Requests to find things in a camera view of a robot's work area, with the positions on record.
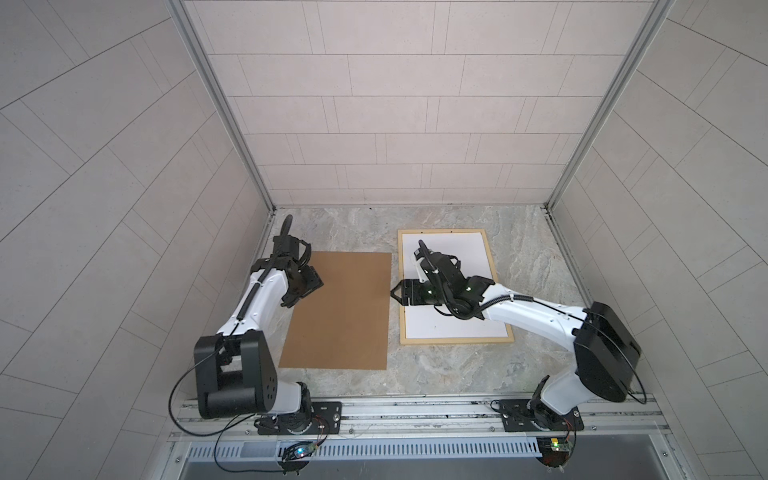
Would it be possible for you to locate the landscape photo print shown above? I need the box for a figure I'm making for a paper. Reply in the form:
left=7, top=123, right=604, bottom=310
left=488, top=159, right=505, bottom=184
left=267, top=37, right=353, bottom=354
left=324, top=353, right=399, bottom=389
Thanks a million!
left=403, top=232, right=510, bottom=340

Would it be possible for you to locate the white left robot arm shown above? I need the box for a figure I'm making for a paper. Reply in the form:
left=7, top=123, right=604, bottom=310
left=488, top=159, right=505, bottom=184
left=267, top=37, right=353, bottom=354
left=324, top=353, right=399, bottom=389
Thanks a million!
left=193, top=232, right=342, bottom=436

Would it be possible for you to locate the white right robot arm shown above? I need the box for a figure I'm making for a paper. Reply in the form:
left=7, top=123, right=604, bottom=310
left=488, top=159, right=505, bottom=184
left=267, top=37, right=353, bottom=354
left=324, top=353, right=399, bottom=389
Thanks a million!
left=390, top=242, right=642, bottom=433

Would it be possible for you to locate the brown cardboard backing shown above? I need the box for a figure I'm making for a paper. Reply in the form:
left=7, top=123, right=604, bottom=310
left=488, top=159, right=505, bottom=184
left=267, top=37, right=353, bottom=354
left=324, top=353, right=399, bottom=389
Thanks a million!
left=279, top=252, right=392, bottom=370

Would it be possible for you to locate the left green circuit board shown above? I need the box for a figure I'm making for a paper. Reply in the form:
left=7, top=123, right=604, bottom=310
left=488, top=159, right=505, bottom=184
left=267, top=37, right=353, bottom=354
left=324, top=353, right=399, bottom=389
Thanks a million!
left=278, top=441, right=319, bottom=472

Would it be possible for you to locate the green circuit board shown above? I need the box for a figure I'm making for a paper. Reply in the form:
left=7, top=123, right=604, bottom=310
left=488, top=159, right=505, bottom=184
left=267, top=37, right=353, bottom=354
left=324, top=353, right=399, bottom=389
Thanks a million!
left=278, top=441, right=319, bottom=472
left=537, top=437, right=576, bottom=469

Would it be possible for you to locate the right green circuit board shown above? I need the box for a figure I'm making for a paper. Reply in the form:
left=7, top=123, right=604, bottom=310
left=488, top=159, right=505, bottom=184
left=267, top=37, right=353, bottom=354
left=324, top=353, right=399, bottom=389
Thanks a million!
left=537, top=437, right=576, bottom=469

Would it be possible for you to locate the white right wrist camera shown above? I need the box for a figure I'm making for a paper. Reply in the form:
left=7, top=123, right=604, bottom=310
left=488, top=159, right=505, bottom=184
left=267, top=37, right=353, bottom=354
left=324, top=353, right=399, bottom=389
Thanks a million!
left=412, top=250, right=433, bottom=283

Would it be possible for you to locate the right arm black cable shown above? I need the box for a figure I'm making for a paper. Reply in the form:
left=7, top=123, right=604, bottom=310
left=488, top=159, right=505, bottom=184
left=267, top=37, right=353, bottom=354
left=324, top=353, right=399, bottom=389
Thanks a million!
left=416, top=239, right=649, bottom=433

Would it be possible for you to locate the light wooden picture frame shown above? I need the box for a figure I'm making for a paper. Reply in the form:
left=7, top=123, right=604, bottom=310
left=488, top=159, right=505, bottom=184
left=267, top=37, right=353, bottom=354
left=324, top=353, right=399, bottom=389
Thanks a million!
left=397, top=227, right=516, bottom=346

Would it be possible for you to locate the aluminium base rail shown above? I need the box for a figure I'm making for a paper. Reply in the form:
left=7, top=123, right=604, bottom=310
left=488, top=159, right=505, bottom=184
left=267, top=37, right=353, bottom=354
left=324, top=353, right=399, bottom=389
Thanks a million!
left=169, top=395, right=676, bottom=464

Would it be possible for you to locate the aluminium corner post left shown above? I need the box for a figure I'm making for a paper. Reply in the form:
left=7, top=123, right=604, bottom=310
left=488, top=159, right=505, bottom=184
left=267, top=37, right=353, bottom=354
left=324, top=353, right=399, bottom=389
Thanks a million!
left=165, top=0, right=276, bottom=215

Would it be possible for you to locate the aluminium corner post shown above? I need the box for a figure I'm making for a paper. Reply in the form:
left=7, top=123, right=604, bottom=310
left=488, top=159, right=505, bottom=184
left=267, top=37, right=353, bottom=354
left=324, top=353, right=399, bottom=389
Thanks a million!
left=544, top=0, right=675, bottom=213
left=165, top=0, right=276, bottom=215

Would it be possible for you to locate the aluminium corner post right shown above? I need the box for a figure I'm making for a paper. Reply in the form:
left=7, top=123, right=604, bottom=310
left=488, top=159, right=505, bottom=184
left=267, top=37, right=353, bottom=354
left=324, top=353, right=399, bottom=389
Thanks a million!
left=544, top=0, right=675, bottom=213

